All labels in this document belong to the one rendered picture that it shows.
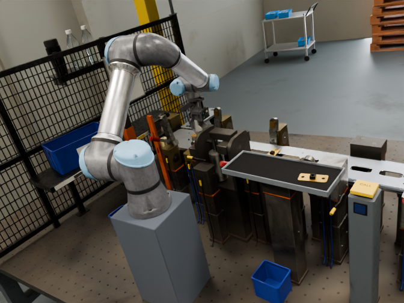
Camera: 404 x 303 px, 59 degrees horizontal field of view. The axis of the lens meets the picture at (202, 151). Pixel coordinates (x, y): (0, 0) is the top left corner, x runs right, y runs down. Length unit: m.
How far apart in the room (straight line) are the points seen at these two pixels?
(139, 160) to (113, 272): 0.71
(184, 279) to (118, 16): 3.87
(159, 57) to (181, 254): 0.69
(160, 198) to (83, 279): 0.68
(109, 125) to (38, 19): 2.93
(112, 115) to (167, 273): 0.56
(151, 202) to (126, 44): 0.56
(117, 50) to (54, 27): 2.86
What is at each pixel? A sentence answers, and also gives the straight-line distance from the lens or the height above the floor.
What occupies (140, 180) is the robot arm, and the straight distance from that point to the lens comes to 1.13.
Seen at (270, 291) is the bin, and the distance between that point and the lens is 1.34.
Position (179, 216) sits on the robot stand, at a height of 1.06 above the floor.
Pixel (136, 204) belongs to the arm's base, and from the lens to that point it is 1.18.
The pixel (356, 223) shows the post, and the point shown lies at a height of 1.05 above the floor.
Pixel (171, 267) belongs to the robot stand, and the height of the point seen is 0.92.
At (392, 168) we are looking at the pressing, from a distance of 1.48.
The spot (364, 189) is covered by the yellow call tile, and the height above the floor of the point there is 1.16.
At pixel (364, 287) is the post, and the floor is 0.81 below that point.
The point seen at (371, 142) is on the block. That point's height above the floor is 1.03.
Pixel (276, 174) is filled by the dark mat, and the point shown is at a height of 1.16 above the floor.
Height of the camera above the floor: 1.77
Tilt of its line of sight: 26 degrees down
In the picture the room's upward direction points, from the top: 13 degrees counter-clockwise
